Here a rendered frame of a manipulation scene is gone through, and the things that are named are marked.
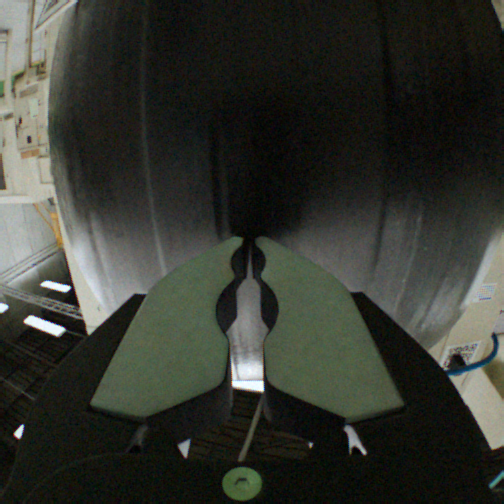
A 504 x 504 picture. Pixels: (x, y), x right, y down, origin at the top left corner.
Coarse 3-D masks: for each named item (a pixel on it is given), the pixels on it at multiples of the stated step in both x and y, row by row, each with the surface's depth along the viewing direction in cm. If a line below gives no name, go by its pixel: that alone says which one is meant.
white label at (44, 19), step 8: (48, 0) 12; (56, 0) 11; (64, 0) 11; (72, 0) 11; (48, 8) 12; (56, 8) 11; (64, 8) 11; (40, 16) 12; (48, 16) 11; (56, 16) 11; (40, 24) 12
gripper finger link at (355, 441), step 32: (384, 320) 8; (384, 352) 7; (416, 352) 6; (416, 384) 6; (448, 384) 6; (384, 416) 5; (416, 416) 5; (448, 416) 5; (352, 448) 5; (384, 448) 5; (416, 448) 4; (448, 448) 4; (448, 480) 4; (480, 480) 3
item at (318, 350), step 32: (256, 256) 11; (288, 256) 10; (288, 288) 9; (320, 288) 9; (288, 320) 8; (320, 320) 8; (352, 320) 8; (288, 352) 7; (320, 352) 7; (352, 352) 7; (288, 384) 6; (320, 384) 6; (352, 384) 6; (384, 384) 6; (288, 416) 6; (320, 416) 6; (352, 416) 5
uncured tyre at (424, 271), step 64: (128, 0) 10; (192, 0) 10; (256, 0) 10; (320, 0) 10; (384, 0) 10; (448, 0) 10; (64, 64) 12; (128, 64) 11; (192, 64) 11; (256, 64) 11; (320, 64) 11; (384, 64) 11; (448, 64) 10; (64, 128) 13; (128, 128) 11; (192, 128) 12; (256, 128) 12; (320, 128) 11; (384, 128) 11; (448, 128) 11; (64, 192) 15; (128, 192) 12; (192, 192) 13; (256, 192) 13; (320, 192) 12; (384, 192) 12; (448, 192) 12; (128, 256) 14; (192, 256) 14; (320, 256) 14; (384, 256) 14; (448, 256) 14; (256, 320) 16; (448, 320) 18
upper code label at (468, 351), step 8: (464, 344) 42; (472, 344) 42; (448, 352) 42; (456, 352) 42; (464, 352) 42; (472, 352) 43; (448, 360) 43; (464, 360) 43; (472, 360) 43; (448, 368) 44
